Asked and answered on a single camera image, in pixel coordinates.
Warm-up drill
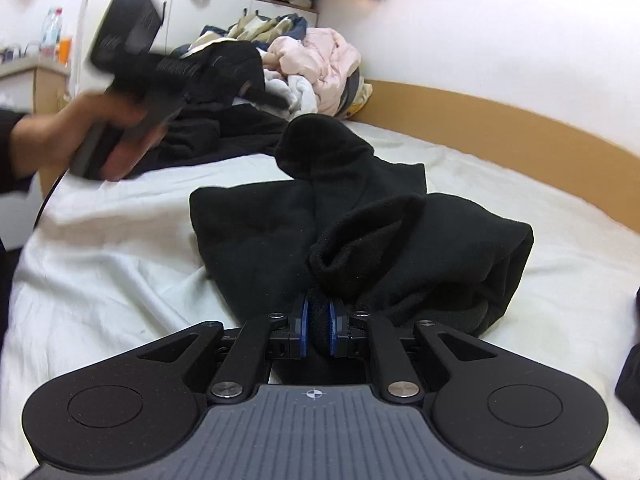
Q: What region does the clear plastic bottle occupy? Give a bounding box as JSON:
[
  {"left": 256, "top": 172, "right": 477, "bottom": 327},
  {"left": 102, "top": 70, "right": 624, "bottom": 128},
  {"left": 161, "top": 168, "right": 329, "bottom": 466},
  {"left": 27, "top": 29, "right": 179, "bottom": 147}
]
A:
[{"left": 40, "top": 6, "right": 64, "bottom": 59}]

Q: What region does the black fleece sweater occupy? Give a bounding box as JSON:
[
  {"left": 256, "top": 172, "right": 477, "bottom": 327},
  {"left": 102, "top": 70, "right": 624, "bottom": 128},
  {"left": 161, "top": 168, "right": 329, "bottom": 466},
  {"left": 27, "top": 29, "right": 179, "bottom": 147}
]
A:
[{"left": 188, "top": 113, "right": 536, "bottom": 358}]

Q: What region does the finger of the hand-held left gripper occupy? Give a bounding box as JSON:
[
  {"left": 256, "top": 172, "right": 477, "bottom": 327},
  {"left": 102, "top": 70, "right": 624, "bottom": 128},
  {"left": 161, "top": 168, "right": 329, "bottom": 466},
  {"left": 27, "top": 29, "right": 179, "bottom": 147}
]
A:
[{"left": 239, "top": 81, "right": 292, "bottom": 112}]

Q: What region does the folded black garment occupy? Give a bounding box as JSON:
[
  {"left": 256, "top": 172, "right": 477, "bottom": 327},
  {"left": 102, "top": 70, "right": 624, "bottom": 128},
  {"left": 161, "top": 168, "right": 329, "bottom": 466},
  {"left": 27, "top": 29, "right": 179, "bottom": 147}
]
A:
[{"left": 614, "top": 286, "right": 640, "bottom": 412}]

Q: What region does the person's left hand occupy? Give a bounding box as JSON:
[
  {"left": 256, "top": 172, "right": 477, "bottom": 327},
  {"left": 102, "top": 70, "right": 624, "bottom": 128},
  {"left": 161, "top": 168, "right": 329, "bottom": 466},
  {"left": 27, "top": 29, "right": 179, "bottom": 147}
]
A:
[{"left": 10, "top": 91, "right": 169, "bottom": 184}]

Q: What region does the white cabinet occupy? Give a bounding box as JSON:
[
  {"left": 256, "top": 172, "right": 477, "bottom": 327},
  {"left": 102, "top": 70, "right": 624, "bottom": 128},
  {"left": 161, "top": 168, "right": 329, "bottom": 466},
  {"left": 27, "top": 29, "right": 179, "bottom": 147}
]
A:
[{"left": 69, "top": 0, "right": 321, "bottom": 92}]

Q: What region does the yellow grey cloth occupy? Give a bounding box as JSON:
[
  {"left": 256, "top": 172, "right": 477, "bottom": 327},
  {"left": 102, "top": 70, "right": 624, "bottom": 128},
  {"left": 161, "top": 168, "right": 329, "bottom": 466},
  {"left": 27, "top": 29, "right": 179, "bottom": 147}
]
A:
[{"left": 340, "top": 69, "right": 374, "bottom": 121}]

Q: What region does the white garment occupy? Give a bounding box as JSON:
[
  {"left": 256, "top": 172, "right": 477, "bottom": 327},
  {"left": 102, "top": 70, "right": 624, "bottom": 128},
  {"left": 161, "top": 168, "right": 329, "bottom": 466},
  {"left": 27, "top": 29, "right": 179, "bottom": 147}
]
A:
[{"left": 261, "top": 69, "right": 319, "bottom": 116}]

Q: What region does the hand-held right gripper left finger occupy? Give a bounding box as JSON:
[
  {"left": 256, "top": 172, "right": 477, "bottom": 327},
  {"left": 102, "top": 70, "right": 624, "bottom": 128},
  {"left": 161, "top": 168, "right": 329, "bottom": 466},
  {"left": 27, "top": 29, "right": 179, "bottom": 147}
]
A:
[{"left": 137, "top": 294, "right": 313, "bottom": 403}]

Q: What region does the black jacket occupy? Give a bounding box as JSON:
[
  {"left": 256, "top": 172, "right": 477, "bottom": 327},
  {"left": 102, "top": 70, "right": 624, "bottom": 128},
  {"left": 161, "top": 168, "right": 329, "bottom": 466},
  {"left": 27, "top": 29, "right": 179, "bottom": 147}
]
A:
[{"left": 120, "top": 39, "right": 302, "bottom": 177}]

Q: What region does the black cable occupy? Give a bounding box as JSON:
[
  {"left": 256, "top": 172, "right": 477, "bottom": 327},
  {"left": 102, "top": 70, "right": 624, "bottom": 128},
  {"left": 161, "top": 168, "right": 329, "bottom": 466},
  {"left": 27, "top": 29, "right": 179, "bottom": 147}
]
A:
[{"left": 33, "top": 170, "right": 67, "bottom": 228}]

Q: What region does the white bed sheet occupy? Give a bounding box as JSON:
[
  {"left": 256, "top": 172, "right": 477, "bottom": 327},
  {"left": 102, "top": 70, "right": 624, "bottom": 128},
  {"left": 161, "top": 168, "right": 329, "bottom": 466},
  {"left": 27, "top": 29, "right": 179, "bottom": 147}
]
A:
[{"left": 0, "top": 119, "right": 640, "bottom": 463}]

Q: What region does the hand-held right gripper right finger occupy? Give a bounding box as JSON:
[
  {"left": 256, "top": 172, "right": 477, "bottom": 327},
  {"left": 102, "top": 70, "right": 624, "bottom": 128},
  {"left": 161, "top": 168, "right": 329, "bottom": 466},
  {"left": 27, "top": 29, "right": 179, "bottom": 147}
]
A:
[{"left": 325, "top": 299, "right": 493, "bottom": 404}]

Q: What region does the wooden headboard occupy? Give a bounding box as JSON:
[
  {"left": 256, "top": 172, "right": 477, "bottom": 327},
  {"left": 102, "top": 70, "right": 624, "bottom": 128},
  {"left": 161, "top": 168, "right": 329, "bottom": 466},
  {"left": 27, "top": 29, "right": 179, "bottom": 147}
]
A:
[{"left": 344, "top": 78, "right": 640, "bottom": 235}]

